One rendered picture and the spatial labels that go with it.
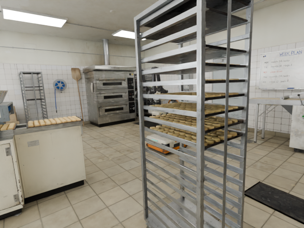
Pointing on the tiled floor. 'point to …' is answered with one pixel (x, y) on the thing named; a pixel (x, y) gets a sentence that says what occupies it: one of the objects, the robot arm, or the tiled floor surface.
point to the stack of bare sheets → (277, 200)
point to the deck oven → (110, 94)
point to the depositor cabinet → (10, 179)
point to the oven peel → (76, 75)
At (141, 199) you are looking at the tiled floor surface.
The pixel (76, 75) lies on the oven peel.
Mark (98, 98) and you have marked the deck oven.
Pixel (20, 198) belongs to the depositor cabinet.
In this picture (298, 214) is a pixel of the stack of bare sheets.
